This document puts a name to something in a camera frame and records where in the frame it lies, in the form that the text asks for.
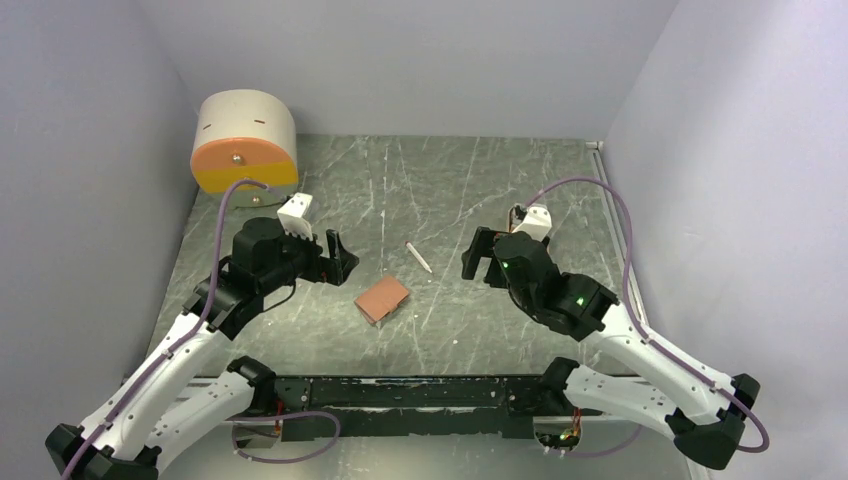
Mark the round beige drawer box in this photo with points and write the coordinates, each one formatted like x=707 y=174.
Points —
x=245 y=134

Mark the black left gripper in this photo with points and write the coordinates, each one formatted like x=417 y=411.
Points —
x=332 y=270

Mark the white pen with red cap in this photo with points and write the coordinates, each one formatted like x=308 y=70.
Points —
x=418 y=257

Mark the aluminium frame rail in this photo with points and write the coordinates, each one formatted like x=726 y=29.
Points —
x=616 y=222

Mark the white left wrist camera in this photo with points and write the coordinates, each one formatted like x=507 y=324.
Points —
x=293 y=216

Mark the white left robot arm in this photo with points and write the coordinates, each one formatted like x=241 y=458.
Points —
x=143 y=426

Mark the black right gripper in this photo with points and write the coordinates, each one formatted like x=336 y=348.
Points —
x=483 y=245

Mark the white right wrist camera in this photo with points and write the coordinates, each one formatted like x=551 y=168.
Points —
x=534 y=220

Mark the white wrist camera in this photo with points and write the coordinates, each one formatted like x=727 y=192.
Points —
x=534 y=220
x=293 y=216

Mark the pink leather card holder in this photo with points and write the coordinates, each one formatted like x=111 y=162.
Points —
x=380 y=300

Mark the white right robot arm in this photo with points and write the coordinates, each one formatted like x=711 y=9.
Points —
x=701 y=410

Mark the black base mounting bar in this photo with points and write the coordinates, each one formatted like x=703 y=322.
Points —
x=511 y=406

